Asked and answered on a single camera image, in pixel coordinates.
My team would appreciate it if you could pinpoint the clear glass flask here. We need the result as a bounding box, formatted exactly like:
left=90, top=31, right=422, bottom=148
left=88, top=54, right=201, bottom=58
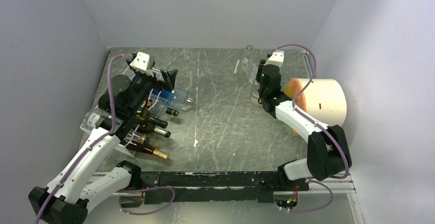
left=242, top=45, right=254, bottom=60

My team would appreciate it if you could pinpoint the blue clear bottle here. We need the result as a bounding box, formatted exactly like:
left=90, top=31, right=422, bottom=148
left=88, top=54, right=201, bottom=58
left=142, top=88, right=194, bottom=105

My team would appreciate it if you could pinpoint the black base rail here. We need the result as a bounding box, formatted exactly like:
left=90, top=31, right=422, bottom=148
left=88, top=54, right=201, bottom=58
left=125, top=171, right=309, bottom=205

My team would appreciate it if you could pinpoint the clear amber liquor bottle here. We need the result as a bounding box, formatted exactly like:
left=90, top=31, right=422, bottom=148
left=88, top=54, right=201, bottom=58
left=251, top=78, right=260, bottom=105

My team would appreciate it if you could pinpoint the white pink capped pen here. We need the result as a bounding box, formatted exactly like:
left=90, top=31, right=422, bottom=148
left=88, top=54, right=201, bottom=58
left=233, top=59, right=240, bottom=75

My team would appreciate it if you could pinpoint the clear bottle white label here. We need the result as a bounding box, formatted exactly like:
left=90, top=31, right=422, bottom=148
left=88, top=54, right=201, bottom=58
left=82, top=110, right=102, bottom=131

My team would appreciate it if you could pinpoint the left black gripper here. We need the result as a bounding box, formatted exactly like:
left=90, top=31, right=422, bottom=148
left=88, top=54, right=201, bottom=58
left=128, top=60, right=177, bottom=113

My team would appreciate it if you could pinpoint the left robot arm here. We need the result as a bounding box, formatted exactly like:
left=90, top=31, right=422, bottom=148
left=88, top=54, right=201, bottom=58
left=28, top=69, right=178, bottom=223

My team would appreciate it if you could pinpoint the dark green wine bottle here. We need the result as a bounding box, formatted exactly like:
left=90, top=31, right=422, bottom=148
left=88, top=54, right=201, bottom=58
left=97, top=93, right=169, bottom=130

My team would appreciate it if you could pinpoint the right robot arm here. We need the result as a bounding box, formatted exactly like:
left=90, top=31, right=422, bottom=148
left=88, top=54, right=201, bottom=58
left=256, top=60, right=352, bottom=190

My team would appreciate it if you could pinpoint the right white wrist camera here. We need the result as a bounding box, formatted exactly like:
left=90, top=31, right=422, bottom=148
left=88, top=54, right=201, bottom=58
left=265, top=50, right=285, bottom=68

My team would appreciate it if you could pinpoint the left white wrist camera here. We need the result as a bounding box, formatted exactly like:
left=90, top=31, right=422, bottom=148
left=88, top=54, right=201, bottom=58
left=129, top=52, right=152, bottom=73

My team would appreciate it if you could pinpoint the aluminium frame rail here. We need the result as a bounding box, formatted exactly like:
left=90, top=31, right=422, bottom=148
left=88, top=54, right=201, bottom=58
left=88, top=172, right=353, bottom=214

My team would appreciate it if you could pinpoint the small dark capped bottle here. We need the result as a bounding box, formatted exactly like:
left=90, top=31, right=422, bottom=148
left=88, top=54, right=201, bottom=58
left=165, top=108, right=180, bottom=117

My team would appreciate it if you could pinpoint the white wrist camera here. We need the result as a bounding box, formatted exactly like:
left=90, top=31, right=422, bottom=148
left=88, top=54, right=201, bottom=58
left=265, top=50, right=285, bottom=68
left=129, top=52, right=152, bottom=73

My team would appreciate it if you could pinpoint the gold foil wine bottle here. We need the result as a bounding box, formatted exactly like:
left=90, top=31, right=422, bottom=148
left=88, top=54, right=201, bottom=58
left=126, top=143, right=169, bottom=160

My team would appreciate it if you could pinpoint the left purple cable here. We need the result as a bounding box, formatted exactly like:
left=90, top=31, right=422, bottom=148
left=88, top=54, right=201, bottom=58
left=34, top=54, right=175, bottom=224

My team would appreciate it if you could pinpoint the white cylinder orange face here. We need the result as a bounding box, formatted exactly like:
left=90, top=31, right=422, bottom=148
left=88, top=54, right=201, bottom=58
left=295, top=79, right=347, bottom=126

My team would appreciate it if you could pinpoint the white wire wine rack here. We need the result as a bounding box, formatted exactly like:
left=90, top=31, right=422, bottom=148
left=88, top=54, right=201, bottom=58
left=81, top=74, right=150, bottom=156

